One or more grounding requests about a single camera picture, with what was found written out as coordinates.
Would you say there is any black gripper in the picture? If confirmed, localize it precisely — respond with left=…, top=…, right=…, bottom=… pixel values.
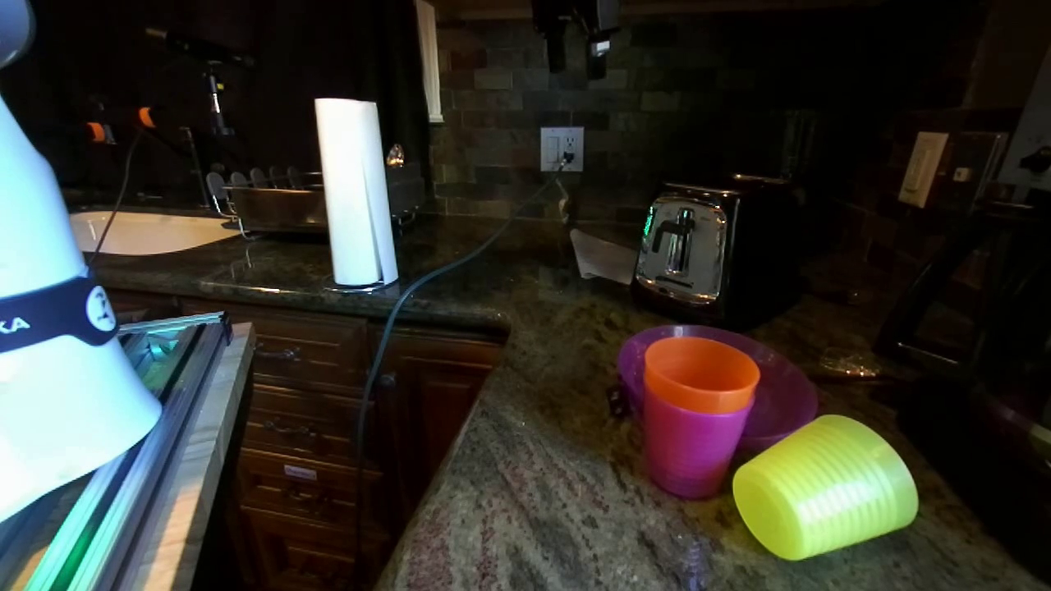
left=531, top=0, right=626, bottom=83

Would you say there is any white paper napkin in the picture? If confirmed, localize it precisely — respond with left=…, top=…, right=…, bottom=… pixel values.
left=569, top=224, right=640, bottom=289

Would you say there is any white hanging towel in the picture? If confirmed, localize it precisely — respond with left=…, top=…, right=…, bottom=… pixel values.
left=411, top=0, right=445, bottom=124

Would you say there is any chrome and black toaster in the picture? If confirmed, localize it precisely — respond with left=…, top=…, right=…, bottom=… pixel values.
left=631, top=172, right=813, bottom=331

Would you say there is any white paper towel roll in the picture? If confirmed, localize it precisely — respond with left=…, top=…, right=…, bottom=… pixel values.
left=311, top=96, right=405, bottom=293

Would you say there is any metal dish rack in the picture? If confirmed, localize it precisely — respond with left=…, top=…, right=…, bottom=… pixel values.
left=208, top=161, right=331, bottom=240

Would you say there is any orange plastic cup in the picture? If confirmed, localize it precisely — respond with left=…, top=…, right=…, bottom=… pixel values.
left=640, top=336, right=765, bottom=418

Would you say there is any purple plastic bowl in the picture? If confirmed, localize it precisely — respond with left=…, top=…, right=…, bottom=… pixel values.
left=613, top=323, right=822, bottom=454

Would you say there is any magenta plastic cup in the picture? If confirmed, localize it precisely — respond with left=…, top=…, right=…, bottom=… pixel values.
left=638, top=387, right=756, bottom=501

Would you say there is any white kitchen sink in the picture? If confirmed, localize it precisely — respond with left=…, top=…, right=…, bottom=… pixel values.
left=70, top=205, right=250, bottom=258

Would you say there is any wooden base cabinet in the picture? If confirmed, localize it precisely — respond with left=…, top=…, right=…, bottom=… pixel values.
left=107, top=289, right=504, bottom=591

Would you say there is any yellow-green ribbed plastic cup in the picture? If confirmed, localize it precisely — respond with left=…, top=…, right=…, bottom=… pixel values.
left=728, top=410, right=922, bottom=566

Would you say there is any white wall power outlet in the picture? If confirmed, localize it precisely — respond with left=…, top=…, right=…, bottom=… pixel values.
left=536, top=124, right=588, bottom=175

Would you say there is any grey power cable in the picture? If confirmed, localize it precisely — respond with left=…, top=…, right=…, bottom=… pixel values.
left=351, top=161, right=571, bottom=591

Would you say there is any white light switch plate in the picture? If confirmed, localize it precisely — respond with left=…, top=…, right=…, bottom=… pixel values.
left=896, top=128, right=952, bottom=209

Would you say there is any black camera stand orange knob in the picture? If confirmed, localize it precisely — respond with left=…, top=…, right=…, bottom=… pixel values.
left=79, top=99, right=157, bottom=151

